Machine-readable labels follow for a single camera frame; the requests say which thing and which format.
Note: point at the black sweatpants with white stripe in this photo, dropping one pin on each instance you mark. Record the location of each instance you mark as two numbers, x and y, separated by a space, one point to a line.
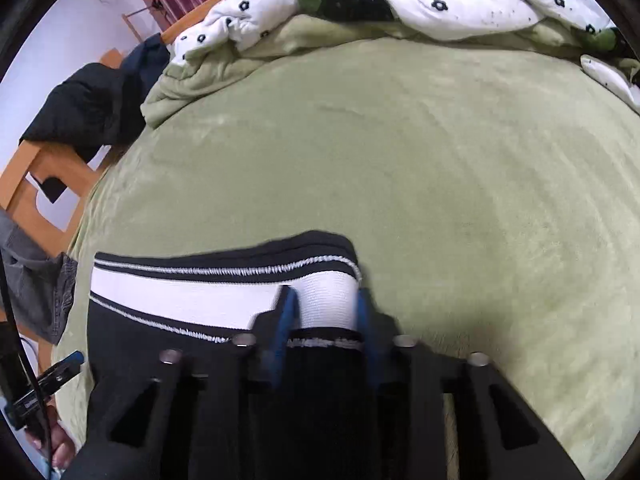
319 418

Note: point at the white floral duvet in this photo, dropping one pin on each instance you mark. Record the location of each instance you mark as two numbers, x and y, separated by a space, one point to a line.
583 22

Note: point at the person's left hand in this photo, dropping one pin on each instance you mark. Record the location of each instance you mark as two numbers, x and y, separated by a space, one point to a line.
63 446

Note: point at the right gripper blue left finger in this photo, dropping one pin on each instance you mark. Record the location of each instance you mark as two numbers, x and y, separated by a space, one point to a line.
172 400

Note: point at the grey denim jeans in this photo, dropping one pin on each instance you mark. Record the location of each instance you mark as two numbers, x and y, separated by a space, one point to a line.
41 287

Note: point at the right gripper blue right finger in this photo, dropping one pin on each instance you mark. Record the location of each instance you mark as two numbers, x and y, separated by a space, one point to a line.
466 401

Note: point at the black jacket on bedframe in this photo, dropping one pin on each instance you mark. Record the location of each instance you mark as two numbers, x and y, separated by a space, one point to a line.
97 106

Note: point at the wooden coat rack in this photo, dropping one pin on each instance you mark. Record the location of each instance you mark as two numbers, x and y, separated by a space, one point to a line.
147 21

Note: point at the dark blue garment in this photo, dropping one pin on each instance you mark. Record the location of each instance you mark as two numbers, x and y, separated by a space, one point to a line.
147 62

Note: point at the green plush bed blanket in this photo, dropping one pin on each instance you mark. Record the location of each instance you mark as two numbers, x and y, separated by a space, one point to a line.
491 192

